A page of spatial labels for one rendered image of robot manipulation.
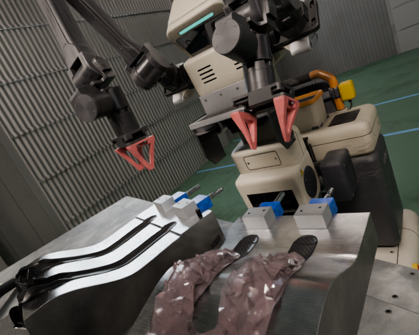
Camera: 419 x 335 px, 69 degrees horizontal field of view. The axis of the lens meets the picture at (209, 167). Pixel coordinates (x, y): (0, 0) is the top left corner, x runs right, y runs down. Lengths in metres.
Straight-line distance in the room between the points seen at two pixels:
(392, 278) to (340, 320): 0.14
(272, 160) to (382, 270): 0.54
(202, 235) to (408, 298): 0.37
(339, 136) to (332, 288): 0.83
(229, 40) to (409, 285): 0.44
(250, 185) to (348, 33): 7.02
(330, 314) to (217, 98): 0.71
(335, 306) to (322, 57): 7.74
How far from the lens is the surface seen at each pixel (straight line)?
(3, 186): 3.14
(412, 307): 0.48
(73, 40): 0.81
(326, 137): 1.17
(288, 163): 0.96
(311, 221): 0.53
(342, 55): 7.94
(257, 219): 0.58
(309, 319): 0.35
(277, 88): 0.55
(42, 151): 3.24
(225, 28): 0.55
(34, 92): 3.38
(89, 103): 0.67
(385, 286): 0.50
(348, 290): 0.43
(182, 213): 0.68
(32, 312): 0.59
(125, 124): 0.73
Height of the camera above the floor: 1.15
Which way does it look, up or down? 15 degrees down
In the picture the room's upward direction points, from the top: 24 degrees counter-clockwise
